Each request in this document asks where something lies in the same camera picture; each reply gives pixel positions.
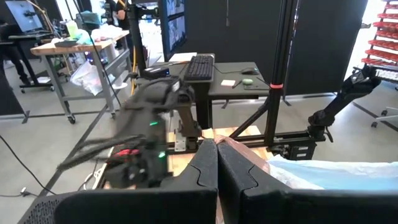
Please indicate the red and black glove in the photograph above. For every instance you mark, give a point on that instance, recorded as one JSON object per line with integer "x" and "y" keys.
{"x": 124, "y": 152}

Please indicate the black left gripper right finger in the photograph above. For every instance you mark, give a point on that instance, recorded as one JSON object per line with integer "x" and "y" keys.
{"x": 311, "y": 208}

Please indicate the large display screen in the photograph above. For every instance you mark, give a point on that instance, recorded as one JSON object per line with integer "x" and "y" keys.
{"x": 175, "y": 28}

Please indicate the teal box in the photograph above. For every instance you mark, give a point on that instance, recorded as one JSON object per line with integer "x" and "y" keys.
{"x": 88, "y": 18}

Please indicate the black computer mouse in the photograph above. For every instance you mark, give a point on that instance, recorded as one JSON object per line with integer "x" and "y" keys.
{"x": 250, "y": 71}

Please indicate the white notepad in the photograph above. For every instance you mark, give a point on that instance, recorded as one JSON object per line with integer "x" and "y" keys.
{"x": 228, "y": 82}

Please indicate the black keyboard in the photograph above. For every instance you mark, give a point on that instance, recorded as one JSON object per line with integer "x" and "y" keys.
{"x": 199, "y": 68}

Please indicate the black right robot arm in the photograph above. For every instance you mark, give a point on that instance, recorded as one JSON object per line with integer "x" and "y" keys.
{"x": 149, "y": 102}

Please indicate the black partition panels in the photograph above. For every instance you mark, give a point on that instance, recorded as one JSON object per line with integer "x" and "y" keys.
{"x": 326, "y": 46}

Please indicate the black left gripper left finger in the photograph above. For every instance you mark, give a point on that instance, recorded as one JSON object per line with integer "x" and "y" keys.
{"x": 140, "y": 208}

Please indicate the dark grey desk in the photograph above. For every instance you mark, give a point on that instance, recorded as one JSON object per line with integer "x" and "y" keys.
{"x": 236, "y": 91}

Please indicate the black standing desk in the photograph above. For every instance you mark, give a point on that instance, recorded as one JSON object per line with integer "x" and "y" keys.
{"x": 28, "y": 36}

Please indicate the white paper on desk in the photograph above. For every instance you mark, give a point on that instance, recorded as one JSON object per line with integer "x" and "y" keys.
{"x": 186, "y": 57}

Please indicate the white bag pile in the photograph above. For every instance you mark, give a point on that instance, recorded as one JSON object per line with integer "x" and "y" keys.
{"x": 107, "y": 31}

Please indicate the red parts bin rack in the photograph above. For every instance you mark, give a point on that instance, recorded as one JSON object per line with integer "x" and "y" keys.
{"x": 385, "y": 43}

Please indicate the silver metal bracket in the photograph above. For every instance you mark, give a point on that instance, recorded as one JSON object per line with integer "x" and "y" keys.
{"x": 180, "y": 141}

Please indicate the person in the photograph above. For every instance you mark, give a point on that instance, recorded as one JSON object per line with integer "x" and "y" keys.
{"x": 122, "y": 15}
{"x": 12, "y": 53}

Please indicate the white rolling cart base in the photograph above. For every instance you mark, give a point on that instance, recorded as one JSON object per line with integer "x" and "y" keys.
{"x": 388, "y": 116}

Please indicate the light blue plastic bag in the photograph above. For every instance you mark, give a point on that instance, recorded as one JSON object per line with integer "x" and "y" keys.
{"x": 326, "y": 174}

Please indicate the green bottle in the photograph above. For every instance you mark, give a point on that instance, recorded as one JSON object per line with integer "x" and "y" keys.
{"x": 72, "y": 29}

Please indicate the white power strip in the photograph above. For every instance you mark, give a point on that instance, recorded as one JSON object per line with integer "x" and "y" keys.
{"x": 99, "y": 174}

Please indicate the wooden top metal workbench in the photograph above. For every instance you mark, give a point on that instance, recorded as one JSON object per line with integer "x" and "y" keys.
{"x": 77, "y": 47}

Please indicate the white plastic bag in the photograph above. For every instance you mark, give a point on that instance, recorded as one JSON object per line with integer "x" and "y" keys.
{"x": 90, "y": 77}

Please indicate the small green object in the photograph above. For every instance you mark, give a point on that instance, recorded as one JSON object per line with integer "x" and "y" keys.
{"x": 247, "y": 81}

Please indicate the tilted monitor screen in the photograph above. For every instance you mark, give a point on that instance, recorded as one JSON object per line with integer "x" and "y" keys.
{"x": 25, "y": 15}

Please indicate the black box device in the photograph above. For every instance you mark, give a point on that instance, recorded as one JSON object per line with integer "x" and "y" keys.
{"x": 155, "y": 72}

